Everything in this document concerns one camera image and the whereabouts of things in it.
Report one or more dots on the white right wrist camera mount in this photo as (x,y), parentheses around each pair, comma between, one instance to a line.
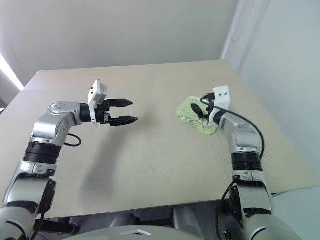
(222,100)

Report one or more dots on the silver robot torso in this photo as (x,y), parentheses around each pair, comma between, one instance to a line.
(120,233)

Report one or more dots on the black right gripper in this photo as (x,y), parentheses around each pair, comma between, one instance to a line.
(209,96)

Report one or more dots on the light green cloth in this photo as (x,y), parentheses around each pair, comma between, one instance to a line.
(186,110)

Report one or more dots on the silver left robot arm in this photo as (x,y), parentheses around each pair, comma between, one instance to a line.
(47,127)

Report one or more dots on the dark grey rounded housing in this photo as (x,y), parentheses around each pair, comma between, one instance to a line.
(125,220)

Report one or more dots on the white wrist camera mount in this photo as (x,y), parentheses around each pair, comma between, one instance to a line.
(222,100)
(99,92)

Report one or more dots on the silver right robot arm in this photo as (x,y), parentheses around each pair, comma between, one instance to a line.
(240,140)

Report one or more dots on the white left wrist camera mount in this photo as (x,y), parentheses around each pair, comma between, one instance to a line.
(99,92)

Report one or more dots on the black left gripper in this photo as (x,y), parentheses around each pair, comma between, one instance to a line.
(103,113)

